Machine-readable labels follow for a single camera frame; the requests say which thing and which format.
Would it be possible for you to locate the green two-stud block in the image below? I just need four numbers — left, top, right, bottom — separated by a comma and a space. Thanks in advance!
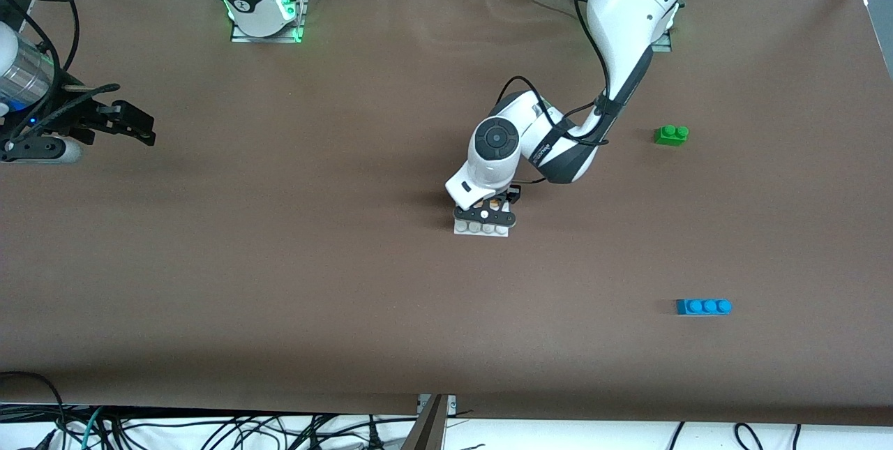
654, 124, 690, 147

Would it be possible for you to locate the blue three-stud block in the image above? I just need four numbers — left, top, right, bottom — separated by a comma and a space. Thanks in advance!
675, 299, 733, 316

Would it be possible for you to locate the brown table cover sheet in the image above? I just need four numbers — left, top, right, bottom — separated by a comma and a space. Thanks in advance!
0, 0, 893, 426

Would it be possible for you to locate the dark slanted beam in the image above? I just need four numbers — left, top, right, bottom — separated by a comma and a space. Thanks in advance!
401, 396, 449, 450

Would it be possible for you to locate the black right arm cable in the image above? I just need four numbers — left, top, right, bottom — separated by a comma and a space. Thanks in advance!
0, 0, 122, 144

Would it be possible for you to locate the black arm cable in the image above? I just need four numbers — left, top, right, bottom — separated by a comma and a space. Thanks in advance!
0, 0, 122, 144
494, 0, 618, 186

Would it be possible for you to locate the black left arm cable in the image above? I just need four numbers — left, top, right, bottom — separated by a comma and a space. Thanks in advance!
494, 0, 618, 186

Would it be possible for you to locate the grey metal bracket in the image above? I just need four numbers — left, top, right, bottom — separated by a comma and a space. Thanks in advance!
417, 394, 458, 416

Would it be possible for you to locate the black looped floor cable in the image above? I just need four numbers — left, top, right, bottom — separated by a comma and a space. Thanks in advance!
0, 371, 67, 450

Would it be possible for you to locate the teal cable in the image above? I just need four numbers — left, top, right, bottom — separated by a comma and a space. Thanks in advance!
80, 407, 105, 450

